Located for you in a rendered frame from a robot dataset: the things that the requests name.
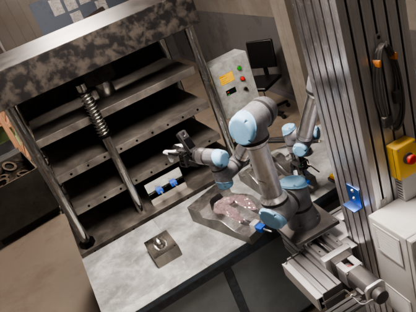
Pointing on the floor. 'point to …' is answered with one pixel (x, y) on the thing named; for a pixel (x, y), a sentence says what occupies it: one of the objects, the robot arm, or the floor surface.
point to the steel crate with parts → (23, 197)
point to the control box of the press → (233, 81)
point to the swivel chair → (258, 57)
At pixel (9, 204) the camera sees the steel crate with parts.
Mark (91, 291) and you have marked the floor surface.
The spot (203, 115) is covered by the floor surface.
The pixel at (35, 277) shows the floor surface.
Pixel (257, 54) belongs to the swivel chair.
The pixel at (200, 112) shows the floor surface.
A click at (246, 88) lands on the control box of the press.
